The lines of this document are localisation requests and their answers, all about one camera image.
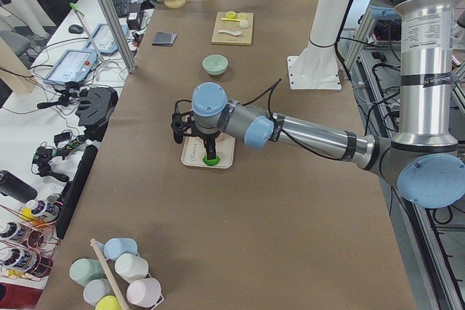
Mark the blue teach pendant far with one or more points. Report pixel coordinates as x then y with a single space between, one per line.
104 40

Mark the yellow plastic knife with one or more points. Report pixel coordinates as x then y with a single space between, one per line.
230 19

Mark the bamboo cutting board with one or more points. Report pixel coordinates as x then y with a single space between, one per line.
221 39

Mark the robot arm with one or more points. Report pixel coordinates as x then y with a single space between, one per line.
420 161

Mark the white ceramic spoon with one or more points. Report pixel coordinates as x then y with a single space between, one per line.
235 33

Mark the aluminium frame post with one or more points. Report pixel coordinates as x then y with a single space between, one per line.
118 35

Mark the green lime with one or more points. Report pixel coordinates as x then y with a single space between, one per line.
211 162

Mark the mint green bowl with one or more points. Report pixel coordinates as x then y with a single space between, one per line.
215 64

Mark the pastel cup rack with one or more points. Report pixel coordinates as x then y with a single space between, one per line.
118 277

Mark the blue teach pendant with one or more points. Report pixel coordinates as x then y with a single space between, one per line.
73 66
104 40

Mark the lower lemon slice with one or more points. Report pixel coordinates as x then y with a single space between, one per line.
230 14

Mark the cream rabbit tray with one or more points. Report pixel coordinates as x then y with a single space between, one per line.
194 151

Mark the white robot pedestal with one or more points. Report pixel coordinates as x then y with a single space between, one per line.
316 67

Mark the grey folded cloth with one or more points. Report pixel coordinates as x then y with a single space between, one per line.
164 38

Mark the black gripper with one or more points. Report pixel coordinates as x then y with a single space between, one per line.
208 138

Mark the blue teach pendant near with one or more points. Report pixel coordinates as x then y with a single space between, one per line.
73 66

